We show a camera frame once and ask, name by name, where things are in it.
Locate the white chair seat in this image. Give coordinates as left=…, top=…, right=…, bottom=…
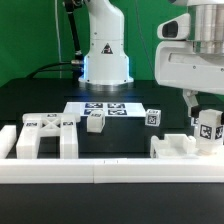
left=150, top=134, right=198, bottom=159

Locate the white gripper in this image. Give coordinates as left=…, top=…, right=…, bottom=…
left=155, top=41, right=224, bottom=118

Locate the white cable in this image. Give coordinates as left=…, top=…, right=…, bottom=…
left=54, top=0, right=63, bottom=80

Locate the white marker sheet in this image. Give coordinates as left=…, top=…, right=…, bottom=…
left=64, top=102, right=145, bottom=117

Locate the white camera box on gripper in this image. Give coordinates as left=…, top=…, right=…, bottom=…
left=157, top=17, right=190, bottom=40

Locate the black camera pole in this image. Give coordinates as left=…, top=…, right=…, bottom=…
left=63, top=0, right=84, bottom=61

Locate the white U-shaped fence frame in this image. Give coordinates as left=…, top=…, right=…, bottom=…
left=0, top=125, right=224, bottom=184

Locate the white chair back frame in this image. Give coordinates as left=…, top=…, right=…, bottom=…
left=16, top=113, right=81, bottom=159

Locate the black cable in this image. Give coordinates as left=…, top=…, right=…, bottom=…
left=26, top=62, right=84, bottom=80

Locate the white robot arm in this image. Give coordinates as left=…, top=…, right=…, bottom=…
left=79, top=0, right=224, bottom=117

